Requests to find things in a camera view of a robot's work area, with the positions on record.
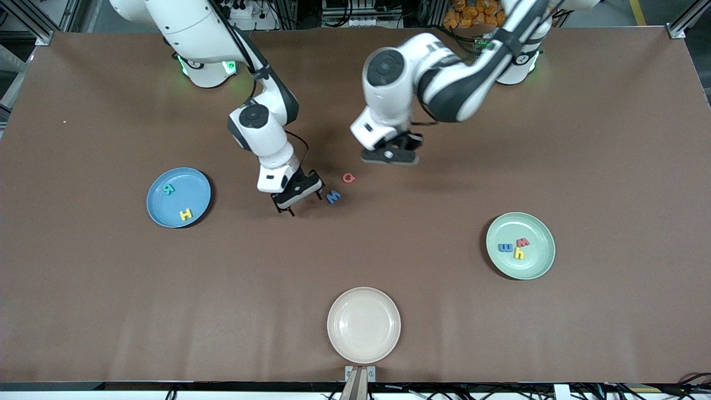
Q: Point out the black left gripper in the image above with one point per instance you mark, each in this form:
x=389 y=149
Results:
x=410 y=139

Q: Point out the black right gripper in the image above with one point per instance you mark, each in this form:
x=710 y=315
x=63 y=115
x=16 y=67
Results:
x=304 y=179

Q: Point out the green plate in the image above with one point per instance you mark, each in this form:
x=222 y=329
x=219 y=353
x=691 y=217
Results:
x=536 y=261

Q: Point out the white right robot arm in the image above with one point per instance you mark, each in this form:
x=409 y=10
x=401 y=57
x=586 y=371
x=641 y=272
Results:
x=253 y=116

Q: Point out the blue uppercase letter M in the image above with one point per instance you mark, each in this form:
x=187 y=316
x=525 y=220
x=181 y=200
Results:
x=333 y=196

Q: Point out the red lowercase letter w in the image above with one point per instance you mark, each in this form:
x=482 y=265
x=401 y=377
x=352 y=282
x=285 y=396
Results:
x=522 y=242

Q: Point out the brown table mat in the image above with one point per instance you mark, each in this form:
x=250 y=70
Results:
x=355 y=261

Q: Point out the teal uppercase letter R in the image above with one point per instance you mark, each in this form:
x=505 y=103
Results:
x=168 y=189

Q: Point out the metal equipment rack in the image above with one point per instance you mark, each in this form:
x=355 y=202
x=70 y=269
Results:
x=361 y=14

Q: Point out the white power strip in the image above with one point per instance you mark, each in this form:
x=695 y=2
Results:
x=244 y=10

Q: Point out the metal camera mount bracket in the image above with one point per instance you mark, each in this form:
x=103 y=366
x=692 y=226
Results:
x=360 y=383

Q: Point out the blue lowercase letter m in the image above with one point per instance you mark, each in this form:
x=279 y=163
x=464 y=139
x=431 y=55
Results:
x=505 y=248

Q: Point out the yellow uppercase letter H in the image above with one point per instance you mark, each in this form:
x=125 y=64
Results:
x=185 y=214

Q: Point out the red uppercase letter G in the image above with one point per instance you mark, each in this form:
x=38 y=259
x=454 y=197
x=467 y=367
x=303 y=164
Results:
x=349 y=178

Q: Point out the cream plate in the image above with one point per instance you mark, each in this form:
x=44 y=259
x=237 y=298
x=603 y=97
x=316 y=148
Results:
x=364 y=325

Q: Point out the blue plate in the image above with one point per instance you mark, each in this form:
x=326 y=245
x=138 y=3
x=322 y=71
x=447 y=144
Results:
x=180 y=201

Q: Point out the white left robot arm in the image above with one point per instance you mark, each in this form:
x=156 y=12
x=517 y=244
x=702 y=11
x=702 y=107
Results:
x=386 y=66

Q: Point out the yellow lowercase letter h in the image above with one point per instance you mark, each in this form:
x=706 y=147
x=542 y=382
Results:
x=519 y=254

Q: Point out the orange fruit pile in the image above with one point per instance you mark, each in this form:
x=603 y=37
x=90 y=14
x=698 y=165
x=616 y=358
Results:
x=466 y=16

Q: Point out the aluminium frame post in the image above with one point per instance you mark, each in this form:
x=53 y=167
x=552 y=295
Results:
x=44 y=38
x=676 y=30

